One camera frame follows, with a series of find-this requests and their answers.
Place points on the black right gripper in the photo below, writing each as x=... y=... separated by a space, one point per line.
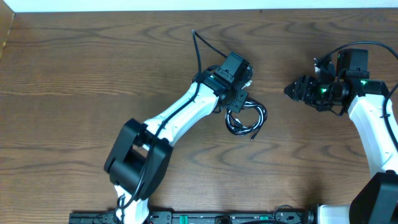
x=306 y=91

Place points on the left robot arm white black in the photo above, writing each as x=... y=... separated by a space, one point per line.
x=141 y=153

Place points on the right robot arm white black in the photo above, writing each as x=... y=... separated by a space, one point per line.
x=368 y=104

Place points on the wooden side panel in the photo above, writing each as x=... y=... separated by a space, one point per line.
x=7 y=19

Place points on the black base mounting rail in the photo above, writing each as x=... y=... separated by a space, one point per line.
x=280 y=215

